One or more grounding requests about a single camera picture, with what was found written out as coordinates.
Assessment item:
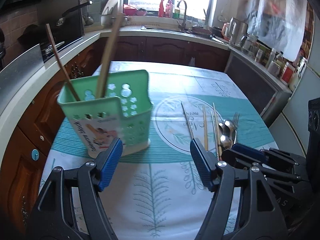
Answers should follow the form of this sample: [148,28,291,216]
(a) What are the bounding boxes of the large silver spoon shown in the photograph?
[224,120,236,141]

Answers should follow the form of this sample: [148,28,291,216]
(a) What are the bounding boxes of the green plastic utensil holder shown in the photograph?
[57,70,153,158]

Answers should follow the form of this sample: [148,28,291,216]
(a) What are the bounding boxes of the stainless steel chopstick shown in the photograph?
[181,101,194,140]

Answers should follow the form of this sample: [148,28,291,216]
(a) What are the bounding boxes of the long reddish-brown chopstick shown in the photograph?
[95,12,124,98]

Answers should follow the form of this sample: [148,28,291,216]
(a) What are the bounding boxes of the dark brown wooden chopstick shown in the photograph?
[45,23,81,102]

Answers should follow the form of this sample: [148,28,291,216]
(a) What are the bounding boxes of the dark wooden kitchen cabinets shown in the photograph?
[1,36,230,239]

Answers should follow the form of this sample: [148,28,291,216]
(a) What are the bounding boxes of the white kitchen countertop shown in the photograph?
[1,25,292,162]

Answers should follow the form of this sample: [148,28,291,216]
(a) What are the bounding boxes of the chrome kitchen faucet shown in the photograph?
[177,0,188,30]

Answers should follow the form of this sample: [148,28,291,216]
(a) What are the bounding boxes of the teal leaf-print tablecloth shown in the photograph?
[41,62,276,239]

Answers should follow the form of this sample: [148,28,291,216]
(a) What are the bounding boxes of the silver teaspoon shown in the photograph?
[220,135,233,150]

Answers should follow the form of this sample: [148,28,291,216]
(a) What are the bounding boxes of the small silver spoon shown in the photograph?
[219,122,230,137]

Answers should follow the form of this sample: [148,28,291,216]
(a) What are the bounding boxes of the silver metal fork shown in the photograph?
[232,112,240,145]

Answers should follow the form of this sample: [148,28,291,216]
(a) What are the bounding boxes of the tan wooden chopstick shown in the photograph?
[202,105,208,151]

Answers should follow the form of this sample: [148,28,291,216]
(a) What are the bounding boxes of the cream white chopstick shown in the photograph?
[210,112,219,158]

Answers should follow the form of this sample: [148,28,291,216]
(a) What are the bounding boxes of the pale wooden chopstick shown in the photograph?
[213,103,222,161]

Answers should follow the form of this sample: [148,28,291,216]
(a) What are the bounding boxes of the stainless electric kettle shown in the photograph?
[228,17,248,47]

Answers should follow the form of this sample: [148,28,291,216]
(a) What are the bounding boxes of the black frying pan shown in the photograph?
[17,1,93,55]

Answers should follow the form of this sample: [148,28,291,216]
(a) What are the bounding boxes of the red spray bottle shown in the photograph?
[158,0,164,17]

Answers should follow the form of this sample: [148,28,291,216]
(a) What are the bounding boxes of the dish drying rack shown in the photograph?
[100,0,130,27]

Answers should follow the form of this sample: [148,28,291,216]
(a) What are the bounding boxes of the plastic bag on wall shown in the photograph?
[242,0,307,61]

